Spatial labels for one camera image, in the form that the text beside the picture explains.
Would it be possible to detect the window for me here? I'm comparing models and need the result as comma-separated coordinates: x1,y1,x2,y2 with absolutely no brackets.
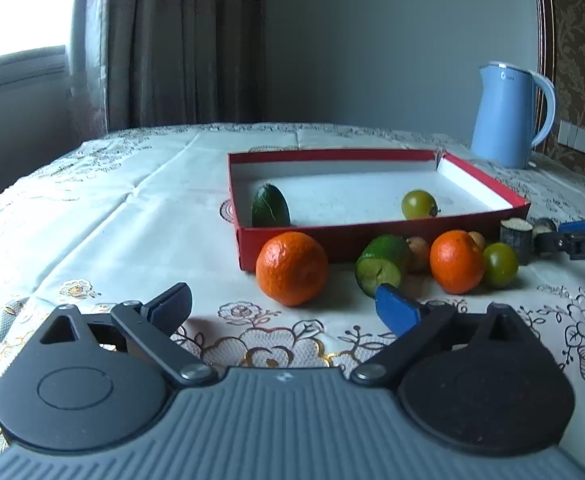
0,0,80,98

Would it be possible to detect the wood-framed patterned panel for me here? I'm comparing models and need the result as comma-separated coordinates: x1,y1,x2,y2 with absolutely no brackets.
530,0,585,187

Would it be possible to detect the white wall switch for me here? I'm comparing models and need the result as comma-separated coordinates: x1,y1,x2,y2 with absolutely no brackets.
559,120,585,152

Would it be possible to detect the cut green cucumber piece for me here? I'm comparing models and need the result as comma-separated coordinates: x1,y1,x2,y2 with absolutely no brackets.
355,234,413,299

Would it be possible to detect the small orange mandarin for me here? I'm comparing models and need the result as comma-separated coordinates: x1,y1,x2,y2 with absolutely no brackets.
429,229,486,295

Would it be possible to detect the large orange mandarin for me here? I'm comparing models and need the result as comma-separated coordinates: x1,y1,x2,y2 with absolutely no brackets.
255,231,330,308

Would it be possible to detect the small dark green cucumber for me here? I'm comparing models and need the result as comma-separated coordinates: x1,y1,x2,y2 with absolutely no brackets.
251,183,292,228

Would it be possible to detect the green tomato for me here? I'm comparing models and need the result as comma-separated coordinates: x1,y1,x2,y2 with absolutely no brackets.
483,242,519,289
401,189,440,221

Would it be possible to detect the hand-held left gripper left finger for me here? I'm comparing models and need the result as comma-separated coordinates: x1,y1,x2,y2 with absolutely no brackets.
25,282,219,389

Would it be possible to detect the light blue electric kettle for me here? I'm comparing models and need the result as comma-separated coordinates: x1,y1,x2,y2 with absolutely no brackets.
470,61,557,170

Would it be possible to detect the brown curtain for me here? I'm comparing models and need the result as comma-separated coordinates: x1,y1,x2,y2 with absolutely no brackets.
67,0,266,134

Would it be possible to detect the red cardboard box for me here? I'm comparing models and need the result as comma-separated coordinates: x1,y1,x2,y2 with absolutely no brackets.
227,148,531,273

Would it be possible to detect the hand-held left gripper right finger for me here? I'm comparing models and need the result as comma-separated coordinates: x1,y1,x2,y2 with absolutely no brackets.
351,283,556,387

